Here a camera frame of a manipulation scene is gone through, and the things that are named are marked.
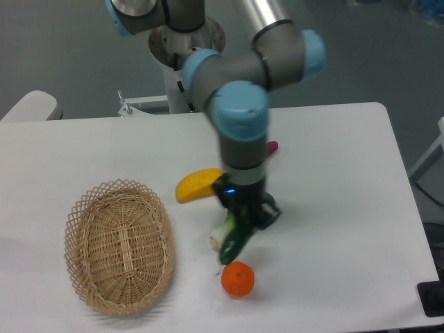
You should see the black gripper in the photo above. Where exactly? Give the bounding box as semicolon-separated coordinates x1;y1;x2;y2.
212;173;280;230

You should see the orange tangerine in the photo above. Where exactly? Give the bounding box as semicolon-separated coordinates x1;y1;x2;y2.
221;261;255;298

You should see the green cucumber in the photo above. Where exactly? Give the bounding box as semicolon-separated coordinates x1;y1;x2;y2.
219;207;255;265

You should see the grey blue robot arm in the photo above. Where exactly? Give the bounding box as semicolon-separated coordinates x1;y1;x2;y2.
106;1;326;230

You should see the white chair seat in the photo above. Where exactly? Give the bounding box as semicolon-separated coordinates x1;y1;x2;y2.
1;90;63;123

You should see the green bok choy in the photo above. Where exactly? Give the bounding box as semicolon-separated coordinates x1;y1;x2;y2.
210;192;275;254

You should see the black device at edge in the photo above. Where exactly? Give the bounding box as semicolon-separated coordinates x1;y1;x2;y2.
417;281;443;318

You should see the white furniture frame right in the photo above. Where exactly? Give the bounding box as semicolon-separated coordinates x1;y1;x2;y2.
407;118;443;184

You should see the purple sweet potato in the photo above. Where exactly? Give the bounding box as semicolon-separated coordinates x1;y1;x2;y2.
267;141;279;157

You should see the woven wicker basket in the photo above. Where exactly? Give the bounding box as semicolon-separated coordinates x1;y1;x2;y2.
64;179;176;316

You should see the yellow mango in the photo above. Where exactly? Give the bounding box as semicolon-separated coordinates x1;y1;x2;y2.
176;168;222;203

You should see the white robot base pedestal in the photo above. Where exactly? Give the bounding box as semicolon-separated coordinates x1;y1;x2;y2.
114;15;225;114

